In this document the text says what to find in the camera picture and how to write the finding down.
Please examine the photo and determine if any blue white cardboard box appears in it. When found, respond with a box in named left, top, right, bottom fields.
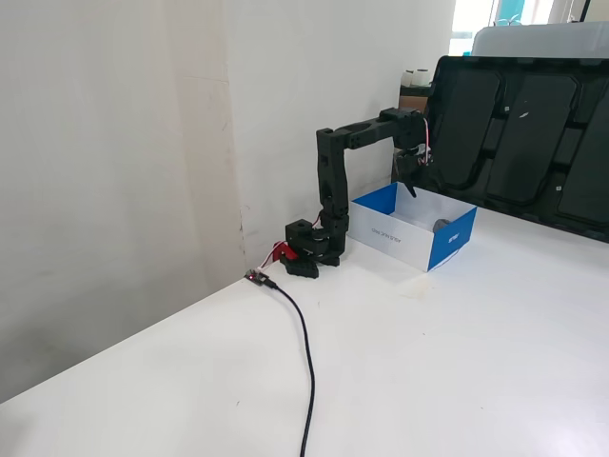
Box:
left=350, top=181, right=479, bottom=273

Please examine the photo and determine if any black plastic tray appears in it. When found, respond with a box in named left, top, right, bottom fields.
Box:
left=404, top=54, right=609, bottom=244

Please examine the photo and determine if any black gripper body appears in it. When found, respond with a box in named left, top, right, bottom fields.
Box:
left=391, top=141, right=437, bottom=183

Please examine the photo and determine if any brown cardboard box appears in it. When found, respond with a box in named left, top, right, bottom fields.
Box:
left=398, top=86, right=432, bottom=111

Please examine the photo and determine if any red clamp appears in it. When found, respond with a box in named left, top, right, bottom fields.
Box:
left=270, top=241, right=299, bottom=264

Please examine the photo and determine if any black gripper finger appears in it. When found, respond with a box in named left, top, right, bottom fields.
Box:
left=398, top=170, right=419, bottom=199

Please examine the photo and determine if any black power cable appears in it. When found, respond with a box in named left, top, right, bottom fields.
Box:
left=265, top=278, right=317, bottom=457

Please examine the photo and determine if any white plastic container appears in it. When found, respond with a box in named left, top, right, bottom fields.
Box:
left=471, top=21, right=609, bottom=60

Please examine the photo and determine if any white red servo wire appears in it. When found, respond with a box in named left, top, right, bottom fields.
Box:
left=421, top=117, right=435, bottom=166

